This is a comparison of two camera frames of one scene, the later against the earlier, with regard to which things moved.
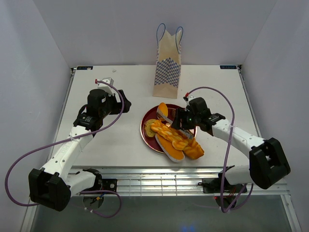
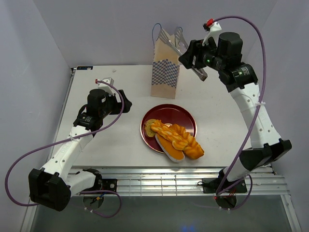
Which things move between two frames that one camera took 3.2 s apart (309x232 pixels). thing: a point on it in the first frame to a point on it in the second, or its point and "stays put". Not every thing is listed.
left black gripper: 118,106 stays put
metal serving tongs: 164,119 to 180,45
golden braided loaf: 193,151 stays put
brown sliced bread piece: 148,130 stays put
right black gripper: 181,114 to 186,58
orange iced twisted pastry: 179,142 stays put
